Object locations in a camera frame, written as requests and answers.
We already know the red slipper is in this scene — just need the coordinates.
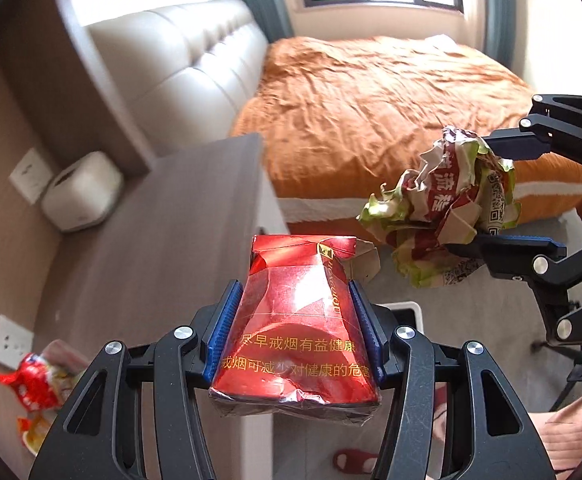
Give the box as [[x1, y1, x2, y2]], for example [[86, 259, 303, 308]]
[[332, 450, 380, 474]]

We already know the orange snack packet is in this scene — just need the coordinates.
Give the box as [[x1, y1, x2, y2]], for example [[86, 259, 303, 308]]
[[16, 411, 54, 457]]

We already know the white tissue box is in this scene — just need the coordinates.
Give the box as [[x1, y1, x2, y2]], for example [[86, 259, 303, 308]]
[[41, 151, 124, 233]]

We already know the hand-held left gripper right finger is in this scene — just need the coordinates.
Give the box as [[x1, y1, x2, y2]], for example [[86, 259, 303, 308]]
[[348, 280, 557, 480]]

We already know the wooden bedside table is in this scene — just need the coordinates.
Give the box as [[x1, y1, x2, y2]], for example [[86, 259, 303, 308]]
[[35, 132, 293, 480]]

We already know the red snack packet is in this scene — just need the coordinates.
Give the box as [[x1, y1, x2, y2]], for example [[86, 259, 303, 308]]
[[0, 352, 79, 412]]

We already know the white wall socket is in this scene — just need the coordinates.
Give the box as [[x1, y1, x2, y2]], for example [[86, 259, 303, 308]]
[[0, 314, 34, 368], [10, 147, 54, 206]]

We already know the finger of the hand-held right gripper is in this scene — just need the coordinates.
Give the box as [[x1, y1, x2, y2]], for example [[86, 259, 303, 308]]
[[485, 92, 582, 177], [446, 232, 582, 352]]

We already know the white plastic trash bin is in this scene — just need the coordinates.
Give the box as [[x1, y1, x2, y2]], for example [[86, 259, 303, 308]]
[[383, 301, 424, 335]]

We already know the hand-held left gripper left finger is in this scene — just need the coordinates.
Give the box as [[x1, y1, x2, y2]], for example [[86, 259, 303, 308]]
[[28, 280, 244, 480]]

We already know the red cigarette pack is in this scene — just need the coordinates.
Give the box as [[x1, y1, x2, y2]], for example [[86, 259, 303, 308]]
[[208, 233, 384, 418]]

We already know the beige padded headboard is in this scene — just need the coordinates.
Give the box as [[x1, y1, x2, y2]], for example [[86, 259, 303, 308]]
[[88, 0, 270, 162]]

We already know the green red paper wrapper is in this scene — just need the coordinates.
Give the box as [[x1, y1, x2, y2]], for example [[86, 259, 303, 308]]
[[356, 125, 522, 290]]

